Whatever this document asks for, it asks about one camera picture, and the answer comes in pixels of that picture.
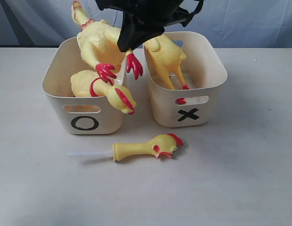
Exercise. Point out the headless yellow rubber chicken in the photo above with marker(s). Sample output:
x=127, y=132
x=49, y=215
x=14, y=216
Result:
x=167, y=57

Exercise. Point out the cream bin marked O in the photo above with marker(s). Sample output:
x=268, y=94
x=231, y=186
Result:
x=78, y=115

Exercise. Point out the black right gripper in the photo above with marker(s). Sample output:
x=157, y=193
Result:
x=146, y=19

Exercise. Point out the white backdrop curtain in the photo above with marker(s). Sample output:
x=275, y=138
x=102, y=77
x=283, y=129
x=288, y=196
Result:
x=225, y=23

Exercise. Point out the severed chicken head with tube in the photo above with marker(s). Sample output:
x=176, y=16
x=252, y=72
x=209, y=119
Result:
x=160, y=145

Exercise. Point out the cream bin marked X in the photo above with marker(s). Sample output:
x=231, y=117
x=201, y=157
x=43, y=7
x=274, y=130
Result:
x=204, y=74

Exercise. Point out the whole yellow rubber chicken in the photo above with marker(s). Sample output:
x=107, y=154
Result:
x=98, y=46

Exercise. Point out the rubber chicken in O bin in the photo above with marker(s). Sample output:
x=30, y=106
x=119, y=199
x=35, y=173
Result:
x=87, y=83

